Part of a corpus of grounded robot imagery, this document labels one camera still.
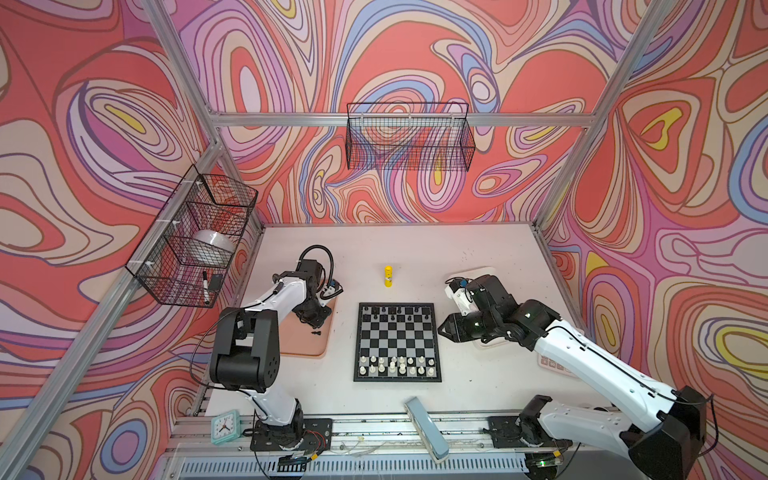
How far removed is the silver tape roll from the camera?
703 mm

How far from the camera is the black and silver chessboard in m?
0.83

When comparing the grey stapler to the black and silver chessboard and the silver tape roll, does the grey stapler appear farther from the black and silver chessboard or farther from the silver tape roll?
the silver tape roll

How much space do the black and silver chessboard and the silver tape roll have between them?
16.9 inches
